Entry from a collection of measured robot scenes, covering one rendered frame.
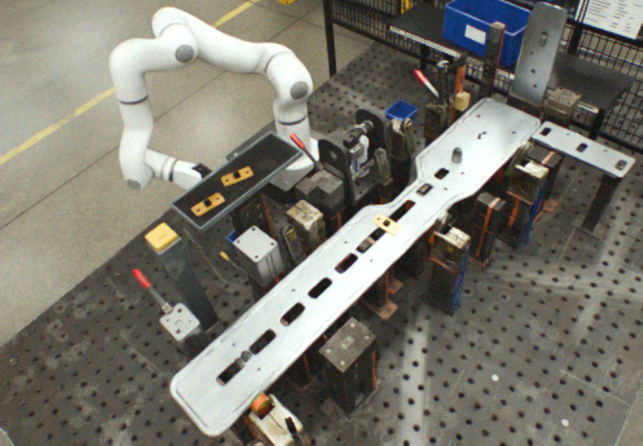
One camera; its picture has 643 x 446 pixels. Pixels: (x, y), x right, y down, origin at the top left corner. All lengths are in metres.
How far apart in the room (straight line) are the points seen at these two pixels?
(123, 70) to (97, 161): 2.04
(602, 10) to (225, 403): 1.66
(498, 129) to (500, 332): 0.64
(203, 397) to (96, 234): 1.96
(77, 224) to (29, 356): 1.43
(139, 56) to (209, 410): 0.94
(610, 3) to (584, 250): 0.80
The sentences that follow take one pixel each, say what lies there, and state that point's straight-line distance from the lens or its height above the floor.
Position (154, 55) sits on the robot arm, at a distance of 1.54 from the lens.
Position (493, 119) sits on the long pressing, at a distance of 1.83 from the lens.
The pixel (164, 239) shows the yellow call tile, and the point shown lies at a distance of 1.36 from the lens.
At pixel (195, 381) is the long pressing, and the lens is 1.32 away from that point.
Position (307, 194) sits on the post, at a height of 1.09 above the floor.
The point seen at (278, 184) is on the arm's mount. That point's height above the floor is 0.80.
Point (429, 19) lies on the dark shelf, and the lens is 2.27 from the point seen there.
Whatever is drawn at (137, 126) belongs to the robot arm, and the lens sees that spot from 1.68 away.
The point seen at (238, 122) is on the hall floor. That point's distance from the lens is 3.48.
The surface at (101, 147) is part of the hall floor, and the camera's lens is 3.66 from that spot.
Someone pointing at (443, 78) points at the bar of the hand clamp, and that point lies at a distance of 1.69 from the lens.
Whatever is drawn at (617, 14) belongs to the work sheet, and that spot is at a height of 1.22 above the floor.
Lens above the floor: 2.16
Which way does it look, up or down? 49 degrees down
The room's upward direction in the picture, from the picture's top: 8 degrees counter-clockwise
